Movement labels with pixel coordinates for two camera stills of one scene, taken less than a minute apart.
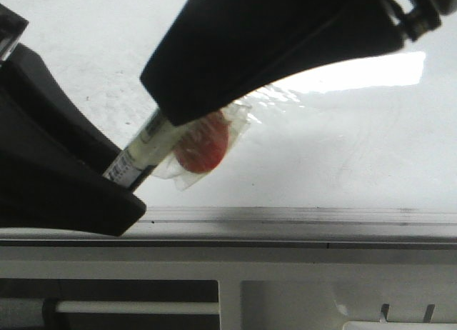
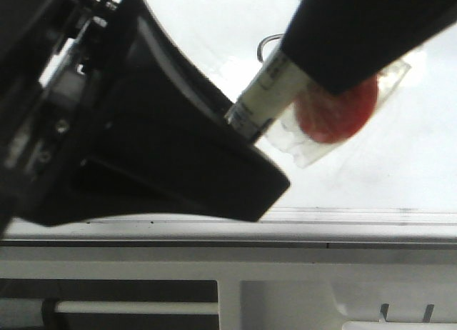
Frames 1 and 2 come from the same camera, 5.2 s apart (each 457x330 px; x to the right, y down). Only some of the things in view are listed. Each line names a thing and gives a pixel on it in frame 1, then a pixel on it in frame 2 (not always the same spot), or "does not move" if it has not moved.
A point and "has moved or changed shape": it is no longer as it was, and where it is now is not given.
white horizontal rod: x=137 y=307 does not move
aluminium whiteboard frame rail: x=259 y=228 does not move
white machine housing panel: x=277 y=288 does not move
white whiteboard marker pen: x=146 y=148 has moved or changed shape
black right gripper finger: x=230 y=40 -> x=341 y=36
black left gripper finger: x=53 y=158 -> x=163 y=142
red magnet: x=205 y=143 has moved or changed shape
